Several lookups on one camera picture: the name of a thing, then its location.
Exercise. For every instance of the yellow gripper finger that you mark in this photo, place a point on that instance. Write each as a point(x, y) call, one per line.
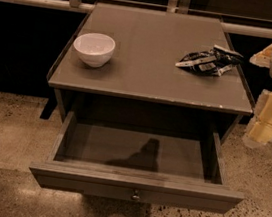
point(262, 58)
point(259, 129)

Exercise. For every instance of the grey top drawer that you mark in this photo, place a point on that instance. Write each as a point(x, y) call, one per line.
point(138, 166)

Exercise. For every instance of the black crumpled snack bag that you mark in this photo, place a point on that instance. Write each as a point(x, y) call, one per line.
point(214, 62)

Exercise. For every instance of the white ceramic bowl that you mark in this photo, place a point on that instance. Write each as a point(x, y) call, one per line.
point(94, 49)

